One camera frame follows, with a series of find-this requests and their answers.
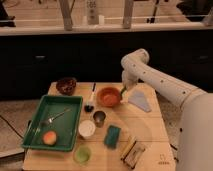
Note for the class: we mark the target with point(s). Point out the grey folded cloth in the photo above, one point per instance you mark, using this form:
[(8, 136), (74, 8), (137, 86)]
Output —
[(138, 99)]

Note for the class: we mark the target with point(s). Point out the green plastic tray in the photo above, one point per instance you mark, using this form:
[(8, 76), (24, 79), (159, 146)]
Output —
[(65, 126)]

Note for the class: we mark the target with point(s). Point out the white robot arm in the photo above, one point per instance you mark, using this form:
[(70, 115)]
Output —
[(195, 147)]

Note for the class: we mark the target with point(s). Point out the green cup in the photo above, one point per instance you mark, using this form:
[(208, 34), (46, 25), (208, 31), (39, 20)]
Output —
[(82, 154)]

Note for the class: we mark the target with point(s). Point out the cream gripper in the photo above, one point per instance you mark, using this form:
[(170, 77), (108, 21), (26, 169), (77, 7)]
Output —
[(129, 80)]

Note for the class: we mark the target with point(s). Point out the metal cup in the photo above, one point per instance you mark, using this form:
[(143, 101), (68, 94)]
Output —
[(99, 118)]

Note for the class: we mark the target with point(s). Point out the white cup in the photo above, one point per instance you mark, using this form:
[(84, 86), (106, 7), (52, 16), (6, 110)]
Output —
[(86, 129)]

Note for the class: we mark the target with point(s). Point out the metal fork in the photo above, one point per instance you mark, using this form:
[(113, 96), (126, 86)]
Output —
[(51, 119)]

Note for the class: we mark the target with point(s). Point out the teal sponge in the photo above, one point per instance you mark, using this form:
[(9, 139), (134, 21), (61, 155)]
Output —
[(112, 136)]

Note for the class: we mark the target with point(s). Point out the orange peach fruit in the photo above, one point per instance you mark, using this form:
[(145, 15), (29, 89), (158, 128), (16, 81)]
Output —
[(50, 138)]

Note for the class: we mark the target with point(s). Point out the dark brown bowl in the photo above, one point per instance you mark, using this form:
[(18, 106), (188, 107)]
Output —
[(66, 86)]

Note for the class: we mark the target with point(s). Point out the white remote device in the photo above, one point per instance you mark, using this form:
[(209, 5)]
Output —
[(92, 12)]

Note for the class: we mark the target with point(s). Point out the red bowl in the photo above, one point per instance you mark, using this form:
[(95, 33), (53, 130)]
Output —
[(108, 97)]

